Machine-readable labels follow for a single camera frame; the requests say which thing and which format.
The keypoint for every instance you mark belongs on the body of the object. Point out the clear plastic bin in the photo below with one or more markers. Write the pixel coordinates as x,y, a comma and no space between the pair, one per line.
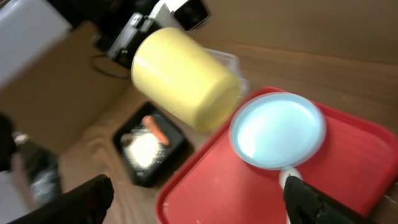
231,62

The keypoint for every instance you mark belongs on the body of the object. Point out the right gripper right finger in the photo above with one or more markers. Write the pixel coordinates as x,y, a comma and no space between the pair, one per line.
307,205

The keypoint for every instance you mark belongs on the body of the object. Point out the red serving tray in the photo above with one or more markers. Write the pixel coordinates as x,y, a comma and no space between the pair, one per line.
356,165

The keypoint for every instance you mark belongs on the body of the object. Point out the black waste tray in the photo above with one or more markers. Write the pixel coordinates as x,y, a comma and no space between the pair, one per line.
176,152

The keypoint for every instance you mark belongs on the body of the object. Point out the orange carrot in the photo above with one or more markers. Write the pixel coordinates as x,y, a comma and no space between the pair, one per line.
151,124

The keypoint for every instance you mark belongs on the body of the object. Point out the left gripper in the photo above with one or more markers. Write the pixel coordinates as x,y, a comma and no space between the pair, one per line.
182,14

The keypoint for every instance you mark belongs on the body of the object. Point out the white rice pile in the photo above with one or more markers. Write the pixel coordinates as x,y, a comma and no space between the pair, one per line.
144,151

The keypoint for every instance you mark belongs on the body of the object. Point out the light blue plate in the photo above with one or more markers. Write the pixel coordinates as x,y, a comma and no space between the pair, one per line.
278,130

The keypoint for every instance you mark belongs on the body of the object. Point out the brown food scrap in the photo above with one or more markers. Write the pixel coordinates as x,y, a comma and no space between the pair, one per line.
126,139

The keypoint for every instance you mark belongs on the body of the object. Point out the yellow plastic cup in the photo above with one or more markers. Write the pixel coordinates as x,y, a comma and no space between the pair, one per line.
179,75

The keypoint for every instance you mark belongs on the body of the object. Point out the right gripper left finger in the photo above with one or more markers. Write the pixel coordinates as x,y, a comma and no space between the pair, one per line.
87,203

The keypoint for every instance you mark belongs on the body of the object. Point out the white plastic spoon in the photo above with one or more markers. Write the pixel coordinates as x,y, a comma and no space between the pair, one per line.
285,173

